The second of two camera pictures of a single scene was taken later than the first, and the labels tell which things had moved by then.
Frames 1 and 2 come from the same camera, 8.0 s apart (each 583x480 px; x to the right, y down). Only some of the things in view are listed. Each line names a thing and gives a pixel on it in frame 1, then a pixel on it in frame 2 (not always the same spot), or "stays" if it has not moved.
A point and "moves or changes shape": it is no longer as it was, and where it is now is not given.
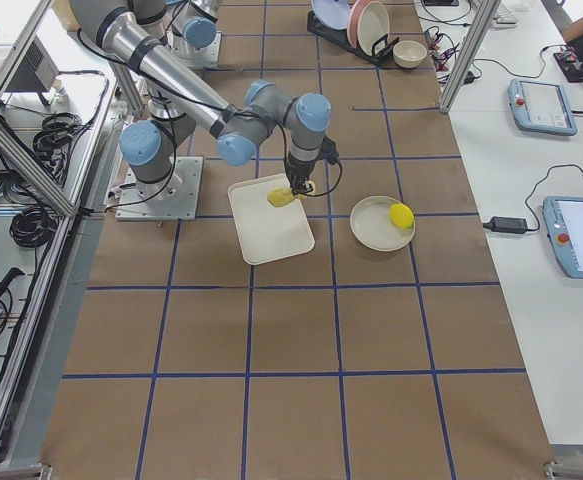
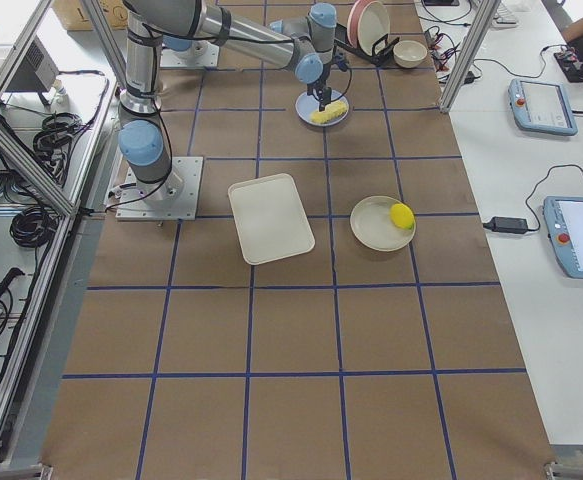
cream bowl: (409, 53) stays
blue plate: (332, 13) moves or changes shape
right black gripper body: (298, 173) -> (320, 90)
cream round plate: (371, 226) stays
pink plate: (352, 23) stays
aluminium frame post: (468, 52) stays
